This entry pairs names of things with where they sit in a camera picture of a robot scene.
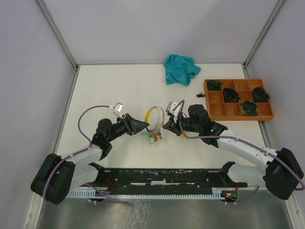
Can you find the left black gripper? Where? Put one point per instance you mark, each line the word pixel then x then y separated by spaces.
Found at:
pixel 132 125

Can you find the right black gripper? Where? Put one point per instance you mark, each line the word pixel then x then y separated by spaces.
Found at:
pixel 170 126

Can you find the green tag key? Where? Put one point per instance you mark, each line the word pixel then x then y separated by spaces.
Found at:
pixel 145 133

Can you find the large metal keyring yellow handle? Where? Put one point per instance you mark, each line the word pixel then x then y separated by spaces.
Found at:
pixel 157 122

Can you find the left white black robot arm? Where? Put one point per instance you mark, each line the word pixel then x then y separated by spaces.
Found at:
pixel 58 175

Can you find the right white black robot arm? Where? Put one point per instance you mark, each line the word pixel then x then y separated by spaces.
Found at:
pixel 277 170

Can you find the black key tag key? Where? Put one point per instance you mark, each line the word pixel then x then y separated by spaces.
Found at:
pixel 200 95

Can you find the teal cloth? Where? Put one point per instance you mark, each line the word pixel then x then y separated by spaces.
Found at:
pixel 180 69

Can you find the green key tag on ring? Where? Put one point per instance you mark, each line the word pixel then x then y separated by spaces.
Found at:
pixel 151 140

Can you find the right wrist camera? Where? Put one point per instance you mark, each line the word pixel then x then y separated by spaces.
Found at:
pixel 173 110

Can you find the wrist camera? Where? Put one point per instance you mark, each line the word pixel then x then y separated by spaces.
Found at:
pixel 116 109
pixel 173 110

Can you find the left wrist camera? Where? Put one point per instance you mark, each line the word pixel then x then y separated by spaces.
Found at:
pixel 116 109

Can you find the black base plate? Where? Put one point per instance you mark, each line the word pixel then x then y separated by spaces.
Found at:
pixel 140 181

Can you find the aluminium frame rail right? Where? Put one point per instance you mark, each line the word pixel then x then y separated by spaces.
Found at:
pixel 264 31

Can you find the aluminium frame rail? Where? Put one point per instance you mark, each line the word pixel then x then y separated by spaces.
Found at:
pixel 56 32
pixel 264 31

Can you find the aluminium frame rail left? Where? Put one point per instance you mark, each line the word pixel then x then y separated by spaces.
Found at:
pixel 56 32

